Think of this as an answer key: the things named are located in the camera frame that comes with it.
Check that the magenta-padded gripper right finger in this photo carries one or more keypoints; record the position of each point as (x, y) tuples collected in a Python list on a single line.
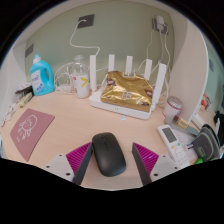
[(146, 158)]

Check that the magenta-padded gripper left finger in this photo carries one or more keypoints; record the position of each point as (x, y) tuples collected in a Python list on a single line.
[(78, 158)]

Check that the black computer mouse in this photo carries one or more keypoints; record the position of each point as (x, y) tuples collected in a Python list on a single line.
[(108, 155)]

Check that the pink mouse pad with drawing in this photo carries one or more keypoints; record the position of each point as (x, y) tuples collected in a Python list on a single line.
[(30, 133)]

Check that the white remote control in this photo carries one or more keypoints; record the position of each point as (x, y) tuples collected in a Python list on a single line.
[(173, 145)]

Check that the small green item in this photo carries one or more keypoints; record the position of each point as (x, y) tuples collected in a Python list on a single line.
[(198, 160)]

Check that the white router with antennas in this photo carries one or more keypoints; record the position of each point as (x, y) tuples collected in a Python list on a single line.
[(116, 110)]

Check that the small round tin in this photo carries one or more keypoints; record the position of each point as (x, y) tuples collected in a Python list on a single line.
[(172, 106)]

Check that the black pouch with green trim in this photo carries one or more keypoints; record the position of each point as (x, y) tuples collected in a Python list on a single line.
[(206, 143)]

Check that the gold foil bag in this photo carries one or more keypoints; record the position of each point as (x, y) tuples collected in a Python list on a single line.
[(126, 88)]

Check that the clear plastic bottle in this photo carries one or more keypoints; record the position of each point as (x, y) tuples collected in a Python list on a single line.
[(80, 81)]

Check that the small yellow box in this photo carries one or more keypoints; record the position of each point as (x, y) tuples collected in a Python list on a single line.
[(25, 100)]

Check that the black bag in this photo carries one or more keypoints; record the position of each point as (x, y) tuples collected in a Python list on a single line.
[(220, 128)]

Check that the clear plastic bag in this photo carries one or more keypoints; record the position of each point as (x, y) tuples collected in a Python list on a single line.
[(8, 114)]

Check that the blue detergent bottle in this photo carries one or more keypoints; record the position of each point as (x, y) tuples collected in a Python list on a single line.
[(41, 78)]

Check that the stack of booklets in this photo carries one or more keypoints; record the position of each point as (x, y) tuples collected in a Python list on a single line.
[(24, 89)]

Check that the grey wall socket plate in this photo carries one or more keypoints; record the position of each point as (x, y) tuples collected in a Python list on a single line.
[(29, 50), (86, 20)]

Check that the white wall charger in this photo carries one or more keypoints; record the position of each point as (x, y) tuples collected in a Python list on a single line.
[(160, 24)]

